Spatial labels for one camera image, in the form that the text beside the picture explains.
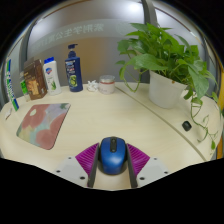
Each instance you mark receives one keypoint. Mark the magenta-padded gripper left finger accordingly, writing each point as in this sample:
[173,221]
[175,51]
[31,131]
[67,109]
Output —
[80,166]

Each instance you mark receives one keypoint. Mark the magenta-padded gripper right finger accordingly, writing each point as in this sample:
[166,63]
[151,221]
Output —
[143,165]

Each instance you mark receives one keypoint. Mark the blue computer mouse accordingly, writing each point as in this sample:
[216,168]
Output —
[113,155]

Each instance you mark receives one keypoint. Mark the floral pink mouse pad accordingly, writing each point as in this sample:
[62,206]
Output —
[43,124]

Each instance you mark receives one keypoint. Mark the small black round object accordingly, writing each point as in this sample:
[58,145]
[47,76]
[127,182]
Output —
[186,125]

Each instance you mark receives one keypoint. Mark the crumpled white tissue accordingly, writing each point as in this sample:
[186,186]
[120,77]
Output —
[93,86]

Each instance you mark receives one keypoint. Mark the small jar pink label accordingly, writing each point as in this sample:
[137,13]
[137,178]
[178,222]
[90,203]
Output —
[107,84]

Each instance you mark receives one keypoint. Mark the small white tag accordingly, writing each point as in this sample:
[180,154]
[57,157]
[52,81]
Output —
[8,114]

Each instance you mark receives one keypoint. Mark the white bottle blue cap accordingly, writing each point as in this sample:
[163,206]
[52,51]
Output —
[51,76]

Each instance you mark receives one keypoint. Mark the clear bottle green label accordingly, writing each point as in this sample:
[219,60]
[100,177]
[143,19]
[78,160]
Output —
[24,88]

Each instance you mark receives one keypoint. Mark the dark blue pump shampoo bottle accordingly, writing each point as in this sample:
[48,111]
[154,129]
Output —
[73,70]

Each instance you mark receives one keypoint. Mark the green potted plant white pot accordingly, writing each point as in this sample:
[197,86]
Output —
[170,71]

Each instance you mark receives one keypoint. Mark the brown cardboard box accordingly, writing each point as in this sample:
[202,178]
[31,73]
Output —
[34,79]

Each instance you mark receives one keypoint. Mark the green white blue tube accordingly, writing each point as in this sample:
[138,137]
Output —
[11,86]

